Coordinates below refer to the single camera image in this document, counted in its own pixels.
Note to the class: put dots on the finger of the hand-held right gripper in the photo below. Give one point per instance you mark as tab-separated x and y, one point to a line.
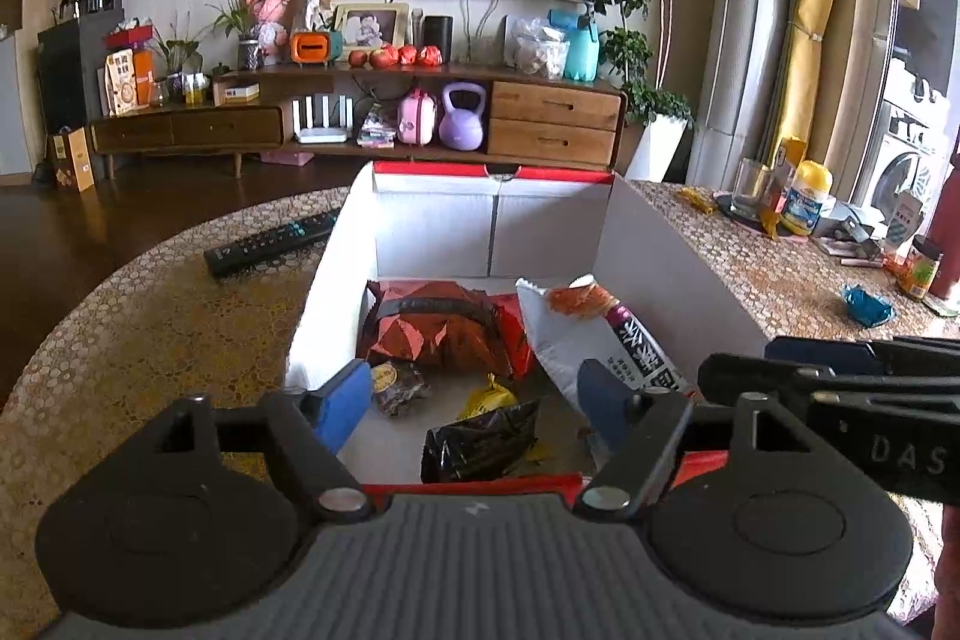
750	374
817	349

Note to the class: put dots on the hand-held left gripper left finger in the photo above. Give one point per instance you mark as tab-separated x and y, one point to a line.
345	407

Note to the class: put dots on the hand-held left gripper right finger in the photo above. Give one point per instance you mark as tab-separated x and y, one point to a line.
604	400

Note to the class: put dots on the brown snack packet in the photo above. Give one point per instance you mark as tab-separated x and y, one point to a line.
397	386

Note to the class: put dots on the blue snack packet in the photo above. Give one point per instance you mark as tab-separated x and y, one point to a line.
866	306

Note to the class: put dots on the white snack bag black print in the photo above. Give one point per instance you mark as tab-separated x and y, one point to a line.
577	340

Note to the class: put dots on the yellow candy packet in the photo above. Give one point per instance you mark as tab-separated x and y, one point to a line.
487	398

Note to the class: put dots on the red chip bag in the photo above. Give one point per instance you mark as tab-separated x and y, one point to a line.
442	332

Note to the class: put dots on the black foil snack packet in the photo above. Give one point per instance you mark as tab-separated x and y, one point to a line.
480	445

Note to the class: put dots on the white cardboard box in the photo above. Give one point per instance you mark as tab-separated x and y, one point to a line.
435	227

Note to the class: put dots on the person's right forearm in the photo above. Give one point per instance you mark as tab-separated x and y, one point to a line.
949	572

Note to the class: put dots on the black lid glass jar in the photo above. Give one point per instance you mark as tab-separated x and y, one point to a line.
921	269

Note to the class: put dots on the yellow lid white canister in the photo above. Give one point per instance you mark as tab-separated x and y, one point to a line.
808	197

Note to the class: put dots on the white blue card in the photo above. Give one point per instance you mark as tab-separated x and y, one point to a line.
904	216

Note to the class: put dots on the dark round coaster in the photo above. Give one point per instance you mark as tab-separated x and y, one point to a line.
726	211

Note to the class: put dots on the clear drinking glass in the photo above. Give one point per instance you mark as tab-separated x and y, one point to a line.
750	190

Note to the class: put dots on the red thermos bottle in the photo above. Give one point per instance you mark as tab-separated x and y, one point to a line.
949	235

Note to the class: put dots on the small yellow wrapper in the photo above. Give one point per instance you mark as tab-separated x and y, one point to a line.
697	199

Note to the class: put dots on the black remote control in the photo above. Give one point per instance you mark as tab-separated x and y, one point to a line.
274	239

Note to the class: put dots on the white washing machine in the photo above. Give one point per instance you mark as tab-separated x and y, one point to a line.
911	160

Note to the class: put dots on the white plant pot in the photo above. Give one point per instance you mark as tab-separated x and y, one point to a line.
660	149

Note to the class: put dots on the pink flat box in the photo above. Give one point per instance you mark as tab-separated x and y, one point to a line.
289	158

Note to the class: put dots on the small book stack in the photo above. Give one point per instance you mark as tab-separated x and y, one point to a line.
375	132

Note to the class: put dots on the wooden tv cabinet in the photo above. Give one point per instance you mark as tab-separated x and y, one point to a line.
555	119

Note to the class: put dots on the white router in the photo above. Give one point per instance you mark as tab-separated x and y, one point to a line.
322	119

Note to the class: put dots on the pink toy case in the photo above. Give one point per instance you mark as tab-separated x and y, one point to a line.
416	117

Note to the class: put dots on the purple kettlebell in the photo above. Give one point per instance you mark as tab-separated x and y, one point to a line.
463	119

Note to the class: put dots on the white flat box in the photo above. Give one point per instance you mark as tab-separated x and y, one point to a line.
236	93

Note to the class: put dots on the yellow curtain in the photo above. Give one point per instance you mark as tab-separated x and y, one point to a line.
814	10

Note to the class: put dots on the standing air conditioner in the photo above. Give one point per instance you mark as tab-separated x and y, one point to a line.
742	10

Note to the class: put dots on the light blue bottle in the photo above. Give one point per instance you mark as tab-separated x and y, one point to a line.
581	51

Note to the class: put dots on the red apple ornament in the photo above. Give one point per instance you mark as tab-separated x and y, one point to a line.
382	57
358	58
429	55
407	55

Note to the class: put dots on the clear plastic bag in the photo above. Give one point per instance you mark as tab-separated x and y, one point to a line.
540	54

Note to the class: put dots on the orange retro radio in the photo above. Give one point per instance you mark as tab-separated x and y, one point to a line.
315	48

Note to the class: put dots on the brown cardboard box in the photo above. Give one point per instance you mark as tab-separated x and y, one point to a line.
71	160

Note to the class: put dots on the black speaker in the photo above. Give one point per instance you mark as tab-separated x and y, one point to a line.
437	38

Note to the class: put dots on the small green potted plant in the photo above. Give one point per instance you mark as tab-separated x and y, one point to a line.
241	29

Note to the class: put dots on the orange snack box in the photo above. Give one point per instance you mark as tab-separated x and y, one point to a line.
124	81

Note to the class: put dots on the pink doll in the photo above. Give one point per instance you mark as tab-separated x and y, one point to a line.
266	10

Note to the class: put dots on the black side cabinet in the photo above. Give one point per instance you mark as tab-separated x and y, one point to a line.
71	78

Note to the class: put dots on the red tissue box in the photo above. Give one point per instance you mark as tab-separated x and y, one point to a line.
129	37

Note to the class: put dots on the white photo frame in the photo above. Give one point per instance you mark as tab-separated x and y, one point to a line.
371	29

